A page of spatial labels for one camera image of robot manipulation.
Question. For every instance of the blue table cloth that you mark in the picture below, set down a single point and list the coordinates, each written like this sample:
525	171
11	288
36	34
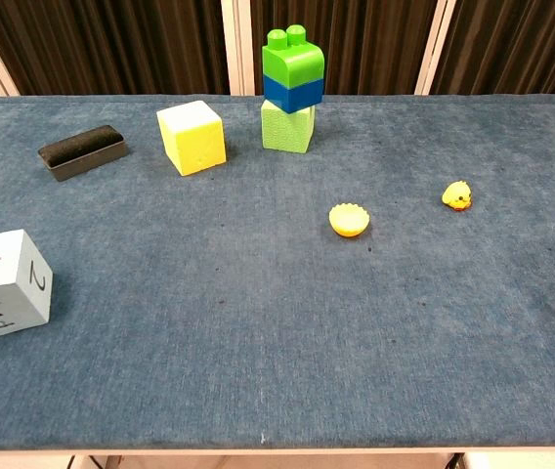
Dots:
277	312

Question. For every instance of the dark pleated curtain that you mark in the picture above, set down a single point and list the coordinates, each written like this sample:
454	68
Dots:
111	44

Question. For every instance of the green rounded building brick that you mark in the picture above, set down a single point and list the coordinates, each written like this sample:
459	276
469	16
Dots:
291	62

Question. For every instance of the yellow eggshell cup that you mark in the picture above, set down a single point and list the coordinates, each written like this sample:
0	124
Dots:
349	223

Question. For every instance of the black board eraser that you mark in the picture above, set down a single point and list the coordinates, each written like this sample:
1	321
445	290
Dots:
81	151

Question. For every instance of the yellow foam cube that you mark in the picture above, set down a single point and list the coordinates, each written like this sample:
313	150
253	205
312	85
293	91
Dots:
194	141

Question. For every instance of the light blue numbered cube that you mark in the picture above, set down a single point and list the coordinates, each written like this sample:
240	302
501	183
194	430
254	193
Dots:
4	288

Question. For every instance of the yellow toy chick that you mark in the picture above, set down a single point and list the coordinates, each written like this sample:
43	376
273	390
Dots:
455	194

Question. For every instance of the light green foam cube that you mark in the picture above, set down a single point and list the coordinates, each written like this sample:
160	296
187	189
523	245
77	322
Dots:
286	129

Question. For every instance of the blue building brick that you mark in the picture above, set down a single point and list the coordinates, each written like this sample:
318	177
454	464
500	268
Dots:
290	96

